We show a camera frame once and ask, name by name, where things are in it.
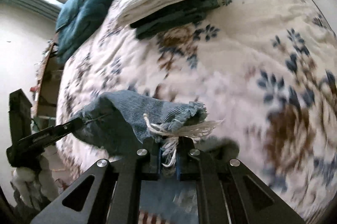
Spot blue denim ripped jeans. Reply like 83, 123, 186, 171
69, 89, 225, 224

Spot teal fleece blanket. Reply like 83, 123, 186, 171
55, 0, 113, 65

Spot folded dark green pants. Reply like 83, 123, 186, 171
130, 0, 219, 40

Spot floral fleece bed blanket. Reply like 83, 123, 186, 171
56, 0, 336, 223

